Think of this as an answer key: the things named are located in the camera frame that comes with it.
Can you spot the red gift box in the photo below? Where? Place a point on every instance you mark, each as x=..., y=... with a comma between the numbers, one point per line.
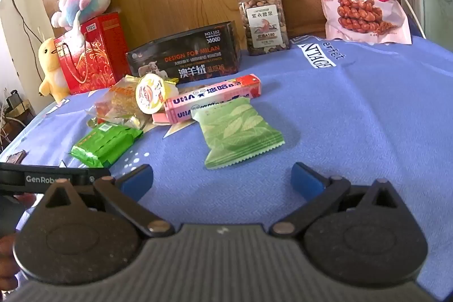
x=102, y=54

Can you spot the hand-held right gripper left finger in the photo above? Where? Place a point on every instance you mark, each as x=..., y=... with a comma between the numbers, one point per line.
x=136, y=181

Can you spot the pink candy box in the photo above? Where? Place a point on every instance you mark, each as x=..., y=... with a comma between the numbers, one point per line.
x=219, y=89

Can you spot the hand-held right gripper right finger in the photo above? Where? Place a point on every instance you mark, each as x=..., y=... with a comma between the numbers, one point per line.
x=306, y=181

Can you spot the black printed cardboard box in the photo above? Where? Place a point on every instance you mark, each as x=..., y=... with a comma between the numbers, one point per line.
x=198, y=58

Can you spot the black power adapter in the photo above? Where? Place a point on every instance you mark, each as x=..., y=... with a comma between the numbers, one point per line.
x=14, y=99

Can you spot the clear orange pastry packet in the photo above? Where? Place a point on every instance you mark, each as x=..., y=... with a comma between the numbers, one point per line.
x=120, y=100

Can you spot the blue printed cloth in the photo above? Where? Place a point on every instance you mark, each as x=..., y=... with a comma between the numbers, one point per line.
x=354, y=111

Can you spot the light green leaf-print packet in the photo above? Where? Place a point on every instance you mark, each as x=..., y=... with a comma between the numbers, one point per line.
x=237, y=132

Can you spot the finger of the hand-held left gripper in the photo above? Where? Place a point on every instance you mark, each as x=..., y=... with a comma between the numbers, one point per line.
x=99, y=172

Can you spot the yellow plush duck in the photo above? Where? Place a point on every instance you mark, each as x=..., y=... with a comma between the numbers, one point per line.
x=49, y=58

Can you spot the round jelly cup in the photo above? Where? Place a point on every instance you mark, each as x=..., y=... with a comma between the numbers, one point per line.
x=150, y=93

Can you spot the small dark packet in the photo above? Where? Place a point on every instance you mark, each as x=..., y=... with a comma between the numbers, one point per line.
x=17, y=157

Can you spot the wooden stool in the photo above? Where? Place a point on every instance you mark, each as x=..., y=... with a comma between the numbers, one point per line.
x=19, y=118

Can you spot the dark green foil packet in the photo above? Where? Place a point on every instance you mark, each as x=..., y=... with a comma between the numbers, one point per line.
x=102, y=146

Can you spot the person's left hand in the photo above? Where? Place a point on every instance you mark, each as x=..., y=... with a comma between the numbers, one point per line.
x=24, y=200

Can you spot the clear nut jar gold lid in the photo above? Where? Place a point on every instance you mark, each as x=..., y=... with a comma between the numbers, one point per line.
x=263, y=19

